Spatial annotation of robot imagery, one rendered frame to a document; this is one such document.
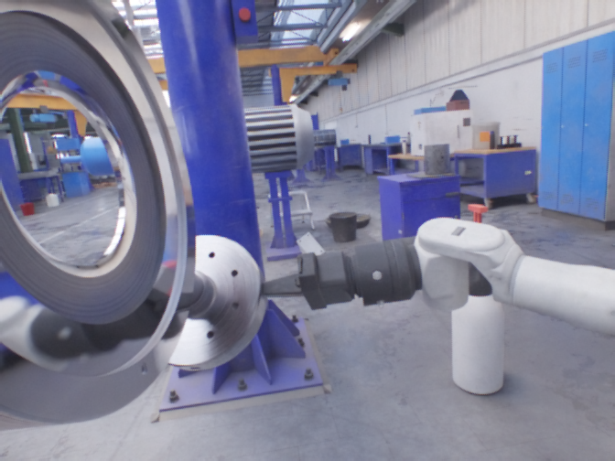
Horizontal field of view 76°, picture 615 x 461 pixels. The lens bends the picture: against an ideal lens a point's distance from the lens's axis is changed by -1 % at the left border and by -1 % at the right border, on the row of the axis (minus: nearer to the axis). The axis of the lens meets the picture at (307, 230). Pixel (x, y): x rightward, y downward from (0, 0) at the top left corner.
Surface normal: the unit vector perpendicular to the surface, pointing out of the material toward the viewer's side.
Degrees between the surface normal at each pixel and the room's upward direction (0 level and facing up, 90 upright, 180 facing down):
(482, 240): 16
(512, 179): 90
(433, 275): 105
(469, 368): 90
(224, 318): 49
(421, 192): 90
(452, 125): 90
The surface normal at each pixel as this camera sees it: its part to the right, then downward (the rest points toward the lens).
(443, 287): -0.02, 0.47
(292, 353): -0.25, 0.23
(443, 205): 0.14, 0.21
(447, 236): -0.19, -0.87
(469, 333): -0.61, 0.23
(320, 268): -0.17, -0.46
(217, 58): 0.62, 0.11
